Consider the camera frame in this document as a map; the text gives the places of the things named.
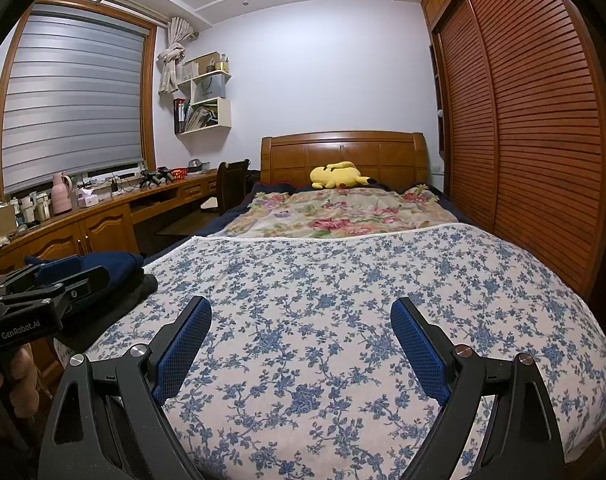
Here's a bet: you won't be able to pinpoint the white bottles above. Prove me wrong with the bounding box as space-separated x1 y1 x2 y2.
13 192 51 223

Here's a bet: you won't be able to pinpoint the grey paper bag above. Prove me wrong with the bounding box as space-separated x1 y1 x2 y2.
193 76 226 103

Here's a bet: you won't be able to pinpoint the grey window blind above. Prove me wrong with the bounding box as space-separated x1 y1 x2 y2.
2 4 149 193

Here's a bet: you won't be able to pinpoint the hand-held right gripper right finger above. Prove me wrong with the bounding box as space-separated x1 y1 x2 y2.
389 296 566 480

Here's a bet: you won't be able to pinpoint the blue floral bed sheet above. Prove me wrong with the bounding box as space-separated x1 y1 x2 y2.
53 222 606 480

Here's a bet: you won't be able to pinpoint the black folded clothes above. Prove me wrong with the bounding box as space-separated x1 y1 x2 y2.
58 272 159 351

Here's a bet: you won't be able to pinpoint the person's left hand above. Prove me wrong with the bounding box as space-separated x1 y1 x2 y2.
0 345 41 441

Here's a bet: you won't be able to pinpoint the cardboard box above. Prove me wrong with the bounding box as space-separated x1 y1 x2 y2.
0 204 16 241

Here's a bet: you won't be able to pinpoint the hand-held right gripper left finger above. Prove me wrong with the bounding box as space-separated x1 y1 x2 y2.
37 295 214 480

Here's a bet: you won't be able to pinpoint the pink flower blanket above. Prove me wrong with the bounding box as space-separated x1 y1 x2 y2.
218 185 458 238

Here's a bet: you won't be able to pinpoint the navy blue blazer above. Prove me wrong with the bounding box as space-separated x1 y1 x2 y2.
24 252 145 291

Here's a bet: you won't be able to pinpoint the long wooden desk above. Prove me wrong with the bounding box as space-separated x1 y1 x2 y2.
0 169 221 291

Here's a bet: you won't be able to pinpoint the pink thermos jug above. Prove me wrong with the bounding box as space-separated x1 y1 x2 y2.
52 172 74 213

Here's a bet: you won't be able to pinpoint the beige tied curtain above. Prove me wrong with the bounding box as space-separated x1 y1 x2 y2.
157 16 199 95

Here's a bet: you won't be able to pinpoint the white wall shelf unit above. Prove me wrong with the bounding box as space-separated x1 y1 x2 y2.
173 51 232 136

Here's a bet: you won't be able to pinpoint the row of books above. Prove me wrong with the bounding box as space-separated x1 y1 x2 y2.
174 100 219 133

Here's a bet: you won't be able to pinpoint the dark wooden chair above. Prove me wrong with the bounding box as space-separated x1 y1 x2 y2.
200 159 251 216

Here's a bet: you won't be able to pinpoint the yellow plush toy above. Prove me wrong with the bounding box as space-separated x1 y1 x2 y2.
309 161 375 191

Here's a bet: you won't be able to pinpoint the wooden window frame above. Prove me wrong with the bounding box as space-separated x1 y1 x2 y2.
0 0 159 198

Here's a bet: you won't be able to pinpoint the black tools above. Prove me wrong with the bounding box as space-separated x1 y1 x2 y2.
140 167 174 188

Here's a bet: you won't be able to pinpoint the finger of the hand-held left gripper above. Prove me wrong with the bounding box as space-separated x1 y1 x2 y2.
0 266 110 316
3 255 84 295

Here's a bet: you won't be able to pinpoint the wooden bed headboard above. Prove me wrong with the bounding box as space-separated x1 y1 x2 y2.
260 131 430 191

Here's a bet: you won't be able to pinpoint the wooden louvred wardrobe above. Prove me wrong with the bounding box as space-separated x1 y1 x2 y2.
420 0 606 301

